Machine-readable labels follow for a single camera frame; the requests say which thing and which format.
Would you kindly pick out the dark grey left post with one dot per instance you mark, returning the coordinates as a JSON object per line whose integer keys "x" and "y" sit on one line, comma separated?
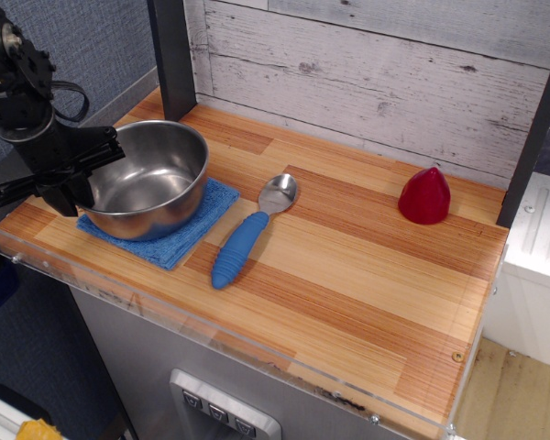
{"x": 173, "y": 57}

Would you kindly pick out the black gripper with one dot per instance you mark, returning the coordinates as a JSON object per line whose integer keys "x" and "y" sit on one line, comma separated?
{"x": 55, "y": 162}

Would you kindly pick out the yellow object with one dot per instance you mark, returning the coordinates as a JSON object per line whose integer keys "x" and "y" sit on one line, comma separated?
{"x": 38, "y": 430}

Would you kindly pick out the stainless steel pot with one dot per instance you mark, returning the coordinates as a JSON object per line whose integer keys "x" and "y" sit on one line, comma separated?
{"x": 156, "y": 187}

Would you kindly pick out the white cabinet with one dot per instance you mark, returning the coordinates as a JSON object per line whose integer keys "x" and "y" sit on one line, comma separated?
{"x": 518, "y": 312}

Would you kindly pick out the dark grey post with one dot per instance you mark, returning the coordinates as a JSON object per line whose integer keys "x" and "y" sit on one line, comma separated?
{"x": 527, "y": 160}
{"x": 173, "y": 57}

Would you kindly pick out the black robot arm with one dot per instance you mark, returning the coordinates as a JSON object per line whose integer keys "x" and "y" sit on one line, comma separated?
{"x": 26, "y": 84}

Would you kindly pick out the blue folded cloth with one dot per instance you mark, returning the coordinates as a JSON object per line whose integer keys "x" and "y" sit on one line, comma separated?
{"x": 166, "y": 252}

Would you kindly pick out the dark grey right post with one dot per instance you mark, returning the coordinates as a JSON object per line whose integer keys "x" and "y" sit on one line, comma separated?
{"x": 527, "y": 160}

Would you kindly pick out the silver button control panel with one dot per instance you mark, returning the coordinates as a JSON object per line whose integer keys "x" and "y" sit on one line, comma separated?
{"x": 208, "y": 412}

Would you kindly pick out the blue handled metal spoon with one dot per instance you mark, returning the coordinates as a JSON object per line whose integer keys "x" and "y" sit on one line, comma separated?
{"x": 277, "y": 196}

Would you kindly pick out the red cone shaped object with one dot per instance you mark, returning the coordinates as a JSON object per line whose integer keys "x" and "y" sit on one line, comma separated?
{"x": 425, "y": 198}

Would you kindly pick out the clear acrylic table guard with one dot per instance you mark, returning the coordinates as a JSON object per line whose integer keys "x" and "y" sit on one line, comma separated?
{"x": 343, "y": 305}

